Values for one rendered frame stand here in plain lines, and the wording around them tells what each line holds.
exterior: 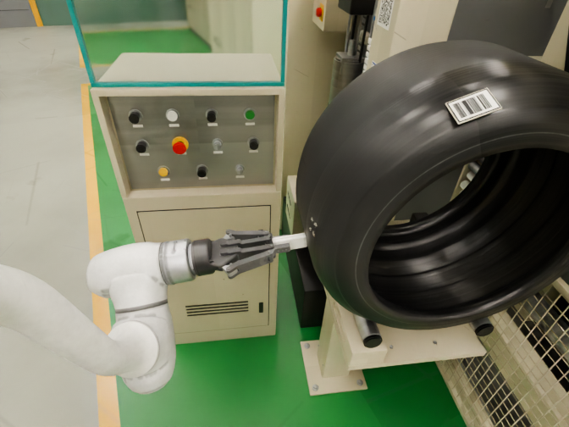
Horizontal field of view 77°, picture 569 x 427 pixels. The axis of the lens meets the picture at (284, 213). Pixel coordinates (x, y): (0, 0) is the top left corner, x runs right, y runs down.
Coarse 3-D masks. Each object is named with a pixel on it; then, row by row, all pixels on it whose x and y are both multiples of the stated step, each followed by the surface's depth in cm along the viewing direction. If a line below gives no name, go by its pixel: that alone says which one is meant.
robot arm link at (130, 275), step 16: (96, 256) 72; (112, 256) 70; (128, 256) 70; (144, 256) 70; (96, 272) 69; (112, 272) 69; (128, 272) 69; (144, 272) 69; (160, 272) 70; (96, 288) 70; (112, 288) 69; (128, 288) 68; (144, 288) 69; (160, 288) 71; (128, 304) 68; (144, 304) 69; (160, 304) 71
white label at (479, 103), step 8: (464, 96) 50; (472, 96) 50; (480, 96) 49; (488, 96) 49; (448, 104) 50; (456, 104) 50; (464, 104) 49; (472, 104) 49; (480, 104) 49; (488, 104) 49; (496, 104) 48; (456, 112) 49; (464, 112) 49; (472, 112) 49; (480, 112) 48; (488, 112) 48; (456, 120) 49; (464, 120) 48
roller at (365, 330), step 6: (360, 318) 85; (360, 324) 84; (366, 324) 83; (372, 324) 83; (360, 330) 83; (366, 330) 82; (372, 330) 82; (378, 330) 83; (366, 336) 81; (372, 336) 80; (378, 336) 81; (366, 342) 81; (372, 342) 81; (378, 342) 82
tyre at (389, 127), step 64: (384, 64) 65; (448, 64) 56; (512, 64) 53; (320, 128) 70; (384, 128) 54; (448, 128) 50; (512, 128) 50; (320, 192) 62; (384, 192) 54; (512, 192) 91; (320, 256) 66; (384, 256) 101; (448, 256) 98; (512, 256) 87; (384, 320) 76; (448, 320) 78
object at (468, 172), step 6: (474, 162) 113; (480, 162) 111; (468, 168) 115; (474, 168) 112; (462, 174) 117; (468, 174) 116; (474, 174) 115; (462, 180) 119; (468, 180) 119; (456, 186) 120; (462, 186) 118; (456, 192) 122; (450, 198) 124
